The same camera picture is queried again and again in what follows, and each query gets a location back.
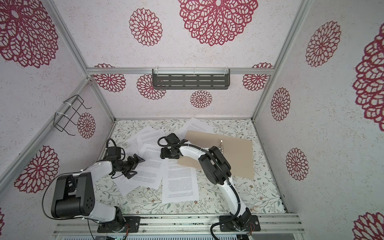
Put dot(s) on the black wire wall rack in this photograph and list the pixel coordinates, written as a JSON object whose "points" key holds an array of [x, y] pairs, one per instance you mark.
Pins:
{"points": [[65, 117]]}

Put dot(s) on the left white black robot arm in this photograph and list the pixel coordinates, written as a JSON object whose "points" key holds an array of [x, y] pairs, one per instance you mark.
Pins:
{"points": [[74, 196]]}

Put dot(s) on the brown cardboard folder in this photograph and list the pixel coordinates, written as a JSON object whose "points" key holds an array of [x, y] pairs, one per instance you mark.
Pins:
{"points": [[238, 152]]}

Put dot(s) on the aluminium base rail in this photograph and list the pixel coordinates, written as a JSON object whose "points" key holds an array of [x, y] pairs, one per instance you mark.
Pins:
{"points": [[185, 224]]}

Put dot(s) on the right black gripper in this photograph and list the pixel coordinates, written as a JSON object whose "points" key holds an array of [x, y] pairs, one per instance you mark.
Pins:
{"points": [[163, 153]]}

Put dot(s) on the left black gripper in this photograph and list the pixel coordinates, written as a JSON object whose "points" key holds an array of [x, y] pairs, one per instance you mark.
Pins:
{"points": [[127, 174]]}

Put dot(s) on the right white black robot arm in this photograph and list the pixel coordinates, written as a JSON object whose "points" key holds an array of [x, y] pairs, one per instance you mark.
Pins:
{"points": [[217, 170]]}

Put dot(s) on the dark grey wall shelf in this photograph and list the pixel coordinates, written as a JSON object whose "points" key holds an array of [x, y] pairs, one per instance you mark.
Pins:
{"points": [[177, 80]]}

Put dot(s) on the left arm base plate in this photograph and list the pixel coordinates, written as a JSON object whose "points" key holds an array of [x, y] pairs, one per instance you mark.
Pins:
{"points": [[132, 224]]}

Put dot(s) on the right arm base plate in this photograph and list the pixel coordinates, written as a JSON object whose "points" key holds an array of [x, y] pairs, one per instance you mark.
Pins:
{"points": [[250, 224]]}

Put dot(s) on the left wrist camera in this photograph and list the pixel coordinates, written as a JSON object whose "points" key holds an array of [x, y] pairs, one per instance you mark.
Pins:
{"points": [[115, 154]]}

